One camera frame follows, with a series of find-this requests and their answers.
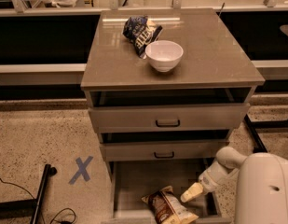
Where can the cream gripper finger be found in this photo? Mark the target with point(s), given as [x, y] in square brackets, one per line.
[193, 192]

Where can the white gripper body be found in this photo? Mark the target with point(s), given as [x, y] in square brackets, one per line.
[208, 182]

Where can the brown chip bag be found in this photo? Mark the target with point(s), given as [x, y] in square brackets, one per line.
[167, 209]

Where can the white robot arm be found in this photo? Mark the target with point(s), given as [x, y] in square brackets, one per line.
[262, 185]

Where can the middle grey drawer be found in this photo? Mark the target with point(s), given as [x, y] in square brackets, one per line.
[145, 151]

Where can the bottom grey open drawer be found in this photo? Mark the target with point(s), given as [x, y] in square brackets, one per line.
[134, 179]

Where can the grey drawer cabinet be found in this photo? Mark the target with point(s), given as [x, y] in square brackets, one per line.
[214, 70]

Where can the top grey drawer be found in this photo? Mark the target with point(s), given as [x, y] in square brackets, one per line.
[133, 119]

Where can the blue chip bag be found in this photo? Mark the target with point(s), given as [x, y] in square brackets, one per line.
[141, 31]

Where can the blue tape cross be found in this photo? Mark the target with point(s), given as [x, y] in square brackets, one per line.
[81, 170]

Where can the white bowl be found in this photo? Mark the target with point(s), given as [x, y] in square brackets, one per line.
[164, 55]

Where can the black stand leg left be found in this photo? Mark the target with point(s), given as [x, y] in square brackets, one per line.
[31, 207]

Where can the black middle drawer handle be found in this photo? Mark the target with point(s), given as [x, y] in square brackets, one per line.
[169, 155]

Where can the black drawer handle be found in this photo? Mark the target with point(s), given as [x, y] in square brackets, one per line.
[169, 155]
[167, 123]

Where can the black top drawer handle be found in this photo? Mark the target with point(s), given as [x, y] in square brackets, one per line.
[167, 123]

